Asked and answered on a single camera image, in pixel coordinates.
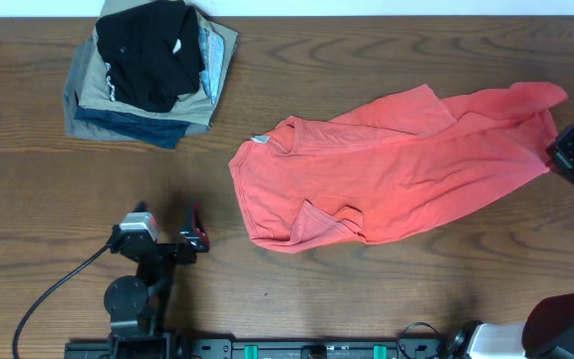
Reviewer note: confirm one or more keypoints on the light blue folded garment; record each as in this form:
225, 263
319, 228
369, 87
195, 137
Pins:
212, 49

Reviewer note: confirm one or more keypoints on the black folded shirt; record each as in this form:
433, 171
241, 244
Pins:
152, 54

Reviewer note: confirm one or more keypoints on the coral red t-shirt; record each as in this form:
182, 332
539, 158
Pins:
398, 166

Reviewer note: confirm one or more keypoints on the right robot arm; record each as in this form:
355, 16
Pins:
548, 332

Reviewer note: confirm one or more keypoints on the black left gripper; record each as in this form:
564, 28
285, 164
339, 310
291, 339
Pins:
193, 239

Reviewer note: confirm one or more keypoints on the khaki folded garment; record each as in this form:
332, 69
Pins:
194, 108

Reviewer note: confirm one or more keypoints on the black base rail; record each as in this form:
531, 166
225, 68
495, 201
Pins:
234, 349

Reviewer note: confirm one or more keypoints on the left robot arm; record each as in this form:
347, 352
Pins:
137, 303

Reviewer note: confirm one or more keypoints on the grey folded garment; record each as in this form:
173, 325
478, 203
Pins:
74, 127

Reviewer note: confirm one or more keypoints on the dark blue folded garment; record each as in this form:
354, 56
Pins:
161, 133

